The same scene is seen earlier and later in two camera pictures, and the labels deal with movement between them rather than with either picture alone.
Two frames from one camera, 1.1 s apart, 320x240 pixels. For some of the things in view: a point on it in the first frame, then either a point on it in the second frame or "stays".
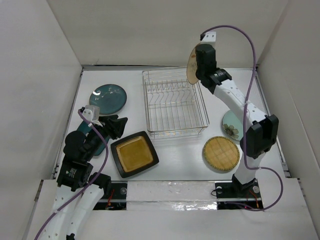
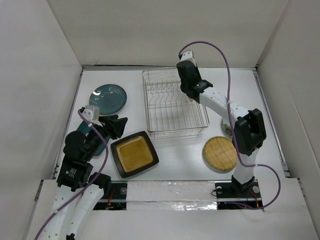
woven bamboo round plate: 221,153 stays
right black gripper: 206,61 → 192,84
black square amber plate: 134,153 stays
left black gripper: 118,123 stays
